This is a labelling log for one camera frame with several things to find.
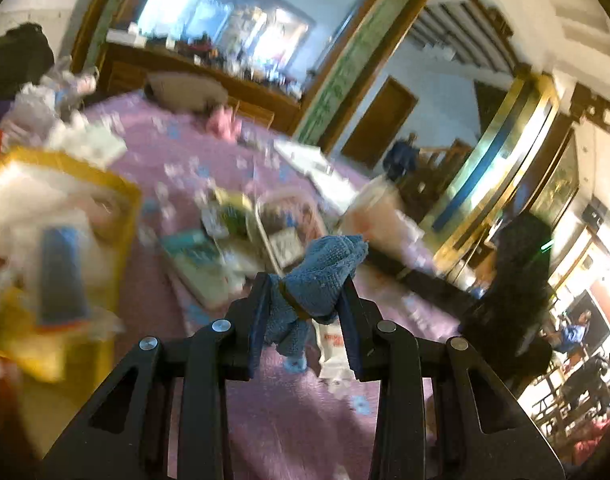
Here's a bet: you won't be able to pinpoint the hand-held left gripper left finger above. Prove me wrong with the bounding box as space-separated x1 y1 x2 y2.
40 271 273 480

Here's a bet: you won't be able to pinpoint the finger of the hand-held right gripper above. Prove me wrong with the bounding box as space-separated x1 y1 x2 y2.
367 250 481 318

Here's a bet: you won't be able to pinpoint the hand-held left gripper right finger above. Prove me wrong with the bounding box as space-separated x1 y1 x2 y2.
337 277 566 480

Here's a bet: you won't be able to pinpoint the blue cloth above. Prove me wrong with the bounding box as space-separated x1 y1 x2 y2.
262 234 370 373

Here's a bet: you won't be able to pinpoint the small wicker basket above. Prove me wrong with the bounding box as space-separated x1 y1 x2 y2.
255 190 331 276

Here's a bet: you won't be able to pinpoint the white bag with red label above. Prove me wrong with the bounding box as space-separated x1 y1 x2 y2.
337 180 426 271

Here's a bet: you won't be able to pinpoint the yellow storage box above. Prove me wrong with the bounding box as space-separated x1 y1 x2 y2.
0 147 143 461

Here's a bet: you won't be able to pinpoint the teal tissue pack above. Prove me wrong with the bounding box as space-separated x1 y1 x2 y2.
160 230 246 308

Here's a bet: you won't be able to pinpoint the purple floral tablecloth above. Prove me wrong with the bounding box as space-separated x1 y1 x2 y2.
80 90 466 480

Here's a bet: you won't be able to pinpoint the dark framed painting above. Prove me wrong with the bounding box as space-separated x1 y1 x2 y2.
530 130 581 221

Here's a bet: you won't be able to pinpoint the green white torn packet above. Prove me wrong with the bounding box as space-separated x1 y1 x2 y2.
202 187 256 238

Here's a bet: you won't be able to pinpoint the wooden stair railing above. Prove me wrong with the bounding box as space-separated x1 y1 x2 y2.
400 132 478 206

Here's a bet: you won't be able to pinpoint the gold framed screen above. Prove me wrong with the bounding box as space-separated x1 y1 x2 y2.
420 72 561 261

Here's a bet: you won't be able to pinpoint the white paper sheet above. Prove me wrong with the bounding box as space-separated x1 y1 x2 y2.
274 139 336 173
305 165 371 213

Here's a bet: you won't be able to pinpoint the wooden door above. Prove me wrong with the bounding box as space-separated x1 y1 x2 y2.
340 76 420 171

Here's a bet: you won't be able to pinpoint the pink cloth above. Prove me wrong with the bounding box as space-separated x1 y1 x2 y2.
205 105 243 141

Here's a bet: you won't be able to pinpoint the pale green folded cloth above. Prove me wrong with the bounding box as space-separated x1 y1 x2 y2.
60 120 128 168

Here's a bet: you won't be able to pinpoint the grey cushion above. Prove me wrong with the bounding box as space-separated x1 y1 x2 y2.
144 71 230 111

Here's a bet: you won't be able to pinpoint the row of small shelf items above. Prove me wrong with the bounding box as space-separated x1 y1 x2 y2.
170 30 306 98

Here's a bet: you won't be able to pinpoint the staircase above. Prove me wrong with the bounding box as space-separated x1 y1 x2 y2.
410 0 516 76

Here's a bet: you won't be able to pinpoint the wooden mirror cabinet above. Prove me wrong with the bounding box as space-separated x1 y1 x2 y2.
70 0 436 136

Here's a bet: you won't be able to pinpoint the crumpled white plastic bags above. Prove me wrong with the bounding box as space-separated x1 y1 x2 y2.
0 57 98 146

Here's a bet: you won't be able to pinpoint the black bag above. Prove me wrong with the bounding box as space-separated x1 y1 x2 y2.
0 22 56 111

